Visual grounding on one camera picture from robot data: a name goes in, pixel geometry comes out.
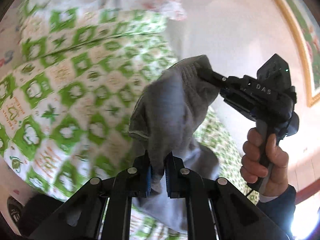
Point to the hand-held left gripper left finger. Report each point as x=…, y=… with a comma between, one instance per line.
x=148, y=177

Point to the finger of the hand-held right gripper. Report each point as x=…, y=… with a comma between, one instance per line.
x=235, y=102
x=212, y=76

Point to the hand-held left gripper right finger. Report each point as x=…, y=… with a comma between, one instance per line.
x=168, y=177

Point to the grey pants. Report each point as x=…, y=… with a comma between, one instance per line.
x=172, y=105

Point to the person's right forearm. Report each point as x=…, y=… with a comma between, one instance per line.
x=277, y=212

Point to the person's right hand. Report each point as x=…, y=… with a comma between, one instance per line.
x=252, y=155

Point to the pink floral cloth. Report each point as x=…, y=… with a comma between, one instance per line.
x=175, y=7

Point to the green patterned bed sheet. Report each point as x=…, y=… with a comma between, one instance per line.
x=75, y=92

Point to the round black white object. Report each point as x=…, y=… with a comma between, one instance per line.
x=15, y=211

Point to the framed wall picture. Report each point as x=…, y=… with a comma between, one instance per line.
x=306, y=30

